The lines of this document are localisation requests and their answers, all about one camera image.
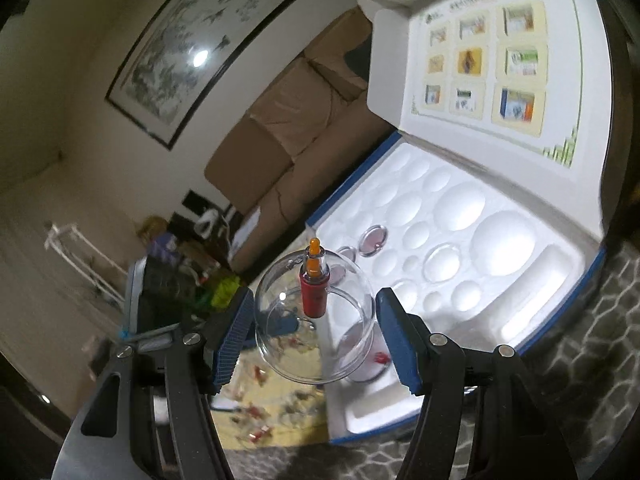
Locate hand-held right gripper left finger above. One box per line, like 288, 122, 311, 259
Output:
75, 287, 256, 480

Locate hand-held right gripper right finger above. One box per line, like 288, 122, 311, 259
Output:
375, 287, 566, 480

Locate wide clear cupping cup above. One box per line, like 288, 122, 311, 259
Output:
334, 320, 397, 387

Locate pile of clear cupping cups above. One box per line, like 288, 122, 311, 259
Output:
220, 350, 331, 448

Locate large cupping cup red valve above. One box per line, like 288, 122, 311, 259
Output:
253, 237, 376, 386

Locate medium clear cupping cup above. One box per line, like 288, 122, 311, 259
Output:
424, 243, 469, 279

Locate white foam-lined box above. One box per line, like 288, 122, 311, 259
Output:
305, 0, 614, 447

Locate green cloth bundle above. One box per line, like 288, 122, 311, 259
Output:
210, 277, 241, 312

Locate white rack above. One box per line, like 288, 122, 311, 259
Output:
44, 222, 129, 312

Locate brown sofa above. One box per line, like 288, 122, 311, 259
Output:
204, 7, 401, 277

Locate grey patterned blanket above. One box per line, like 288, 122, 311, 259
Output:
220, 245, 640, 480

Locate framed ink painting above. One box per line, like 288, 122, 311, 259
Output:
105, 0, 303, 150

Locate white ring-shaped item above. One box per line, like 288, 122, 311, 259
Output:
197, 210, 221, 237

